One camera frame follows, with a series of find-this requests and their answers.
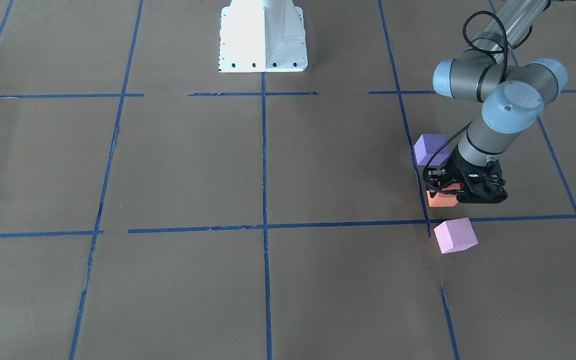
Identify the pink foam cube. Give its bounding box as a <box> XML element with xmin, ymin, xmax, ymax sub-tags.
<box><xmin>433</xmin><ymin>218</ymin><xmax>479</xmax><ymax>255</ymax></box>

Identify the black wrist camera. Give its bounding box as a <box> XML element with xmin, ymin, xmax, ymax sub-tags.
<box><xmin>422</xmin><ymin>167</ymin><xmax>457</xmax><ymax>194</ymax></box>

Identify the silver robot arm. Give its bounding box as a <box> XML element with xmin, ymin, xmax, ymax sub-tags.
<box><xmin>422</xmin><ymin>0</ymin><xmax>569</xmax><ymax>204</ymax></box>

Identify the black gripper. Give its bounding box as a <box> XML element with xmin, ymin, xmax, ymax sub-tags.
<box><xmin>449</xmin><ymin>150</ymin><xmax>508</xmax><ymax>204</ymax></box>

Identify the orange foam cube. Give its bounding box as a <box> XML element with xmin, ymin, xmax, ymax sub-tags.
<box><xmin>426</xmin><ymin>189</ymin><xmax>458</xmax><ymax>208</ymax></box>

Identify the purple foam cube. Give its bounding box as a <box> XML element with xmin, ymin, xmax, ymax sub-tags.
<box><xmin>414</xmin><ymin>133</ymin><xmax>451</xmax><ymax>167</ymax></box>

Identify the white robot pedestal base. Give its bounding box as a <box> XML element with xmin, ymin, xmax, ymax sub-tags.
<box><xmin>218</xmin><ymin>0</ymin><xmax>309</xmax><ymax>73</ymax></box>

